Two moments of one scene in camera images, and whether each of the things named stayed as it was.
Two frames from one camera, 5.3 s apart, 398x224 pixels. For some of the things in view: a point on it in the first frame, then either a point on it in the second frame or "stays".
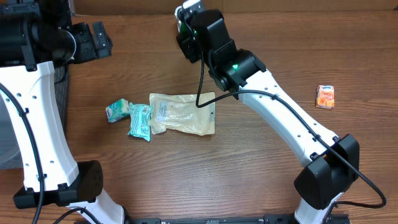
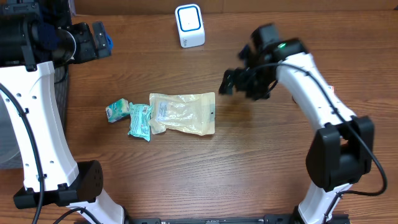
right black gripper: [189, 50] → [240, 76]
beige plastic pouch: [179, 112] stays
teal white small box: [117, 110] stays
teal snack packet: [140, 124] stays
